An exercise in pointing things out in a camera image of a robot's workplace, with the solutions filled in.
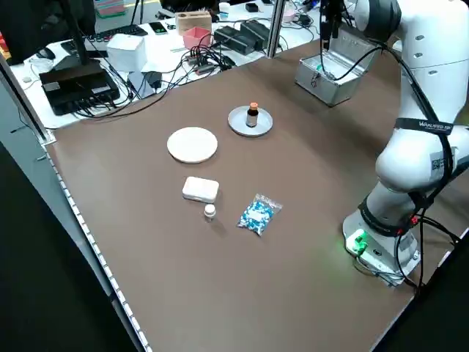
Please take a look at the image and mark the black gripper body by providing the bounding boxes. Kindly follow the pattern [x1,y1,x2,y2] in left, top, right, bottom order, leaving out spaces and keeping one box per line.
[318,0,347,23]

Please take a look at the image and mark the usb hub with cables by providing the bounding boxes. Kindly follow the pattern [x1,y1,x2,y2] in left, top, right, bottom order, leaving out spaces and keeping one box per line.
[182,51,236,77]

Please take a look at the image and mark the pink plastic bin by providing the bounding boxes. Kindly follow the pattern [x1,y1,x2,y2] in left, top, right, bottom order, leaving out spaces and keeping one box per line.
[182,26,215,51]

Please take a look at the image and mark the white desk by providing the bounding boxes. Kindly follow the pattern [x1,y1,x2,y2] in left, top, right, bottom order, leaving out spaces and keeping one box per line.
[9,0,320,130]

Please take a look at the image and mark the colourful stacked boxes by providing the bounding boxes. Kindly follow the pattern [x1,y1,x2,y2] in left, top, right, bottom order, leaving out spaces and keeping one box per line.
[94,0,127,18]

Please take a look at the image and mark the white plastic pill box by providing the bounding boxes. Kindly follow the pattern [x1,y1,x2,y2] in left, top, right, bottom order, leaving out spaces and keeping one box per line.
[182,176,221,202]

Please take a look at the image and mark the brown cardboard box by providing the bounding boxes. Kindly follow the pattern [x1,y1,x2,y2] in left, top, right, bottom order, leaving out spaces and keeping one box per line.
[174,10,213,37]

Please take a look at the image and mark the black monitor with stand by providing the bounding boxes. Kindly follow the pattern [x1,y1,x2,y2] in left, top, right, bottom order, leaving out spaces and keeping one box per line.
[0,0,102,74]

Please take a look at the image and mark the white cube box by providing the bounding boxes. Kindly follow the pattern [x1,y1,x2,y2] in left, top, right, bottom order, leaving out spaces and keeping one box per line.
[106,33,147,73]

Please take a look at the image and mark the black keyboard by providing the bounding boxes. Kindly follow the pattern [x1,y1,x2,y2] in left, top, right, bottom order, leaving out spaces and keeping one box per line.
[60,24,149,56]

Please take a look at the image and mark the white round plate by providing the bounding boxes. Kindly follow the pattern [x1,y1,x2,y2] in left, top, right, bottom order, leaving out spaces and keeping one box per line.
[166,126,219,164]

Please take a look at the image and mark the black power adapter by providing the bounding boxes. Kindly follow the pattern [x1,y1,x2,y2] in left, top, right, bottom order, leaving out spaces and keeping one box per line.
[144,70,165,93]

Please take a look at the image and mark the aluminium profile post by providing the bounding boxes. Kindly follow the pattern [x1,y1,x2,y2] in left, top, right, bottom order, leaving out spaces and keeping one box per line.
[266,0,287,59]

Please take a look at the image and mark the black power brick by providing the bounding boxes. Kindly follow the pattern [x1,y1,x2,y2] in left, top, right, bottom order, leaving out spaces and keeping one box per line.
[240,20,273,51]
[213,25,254,54]

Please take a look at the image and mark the aluminium medical kit case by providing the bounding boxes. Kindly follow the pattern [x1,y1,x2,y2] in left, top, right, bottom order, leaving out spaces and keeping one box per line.
[295,27,383,108]

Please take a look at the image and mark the bag of blue-white capsules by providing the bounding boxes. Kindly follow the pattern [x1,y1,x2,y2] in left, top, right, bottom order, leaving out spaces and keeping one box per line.
[237,193,284,238]

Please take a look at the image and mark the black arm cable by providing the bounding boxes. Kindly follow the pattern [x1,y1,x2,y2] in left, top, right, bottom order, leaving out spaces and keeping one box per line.
[317,21,455,235]

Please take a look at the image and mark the brown iodophor bottle orange cap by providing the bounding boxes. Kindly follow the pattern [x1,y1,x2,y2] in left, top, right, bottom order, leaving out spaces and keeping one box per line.
[245,102,259,128]

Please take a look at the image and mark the black device box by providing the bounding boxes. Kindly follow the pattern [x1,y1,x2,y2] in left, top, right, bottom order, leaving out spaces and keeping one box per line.
[39,60,121,117]

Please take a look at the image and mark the gray round plate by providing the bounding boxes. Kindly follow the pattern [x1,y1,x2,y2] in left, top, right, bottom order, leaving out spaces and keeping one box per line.
[227,106,275,139]

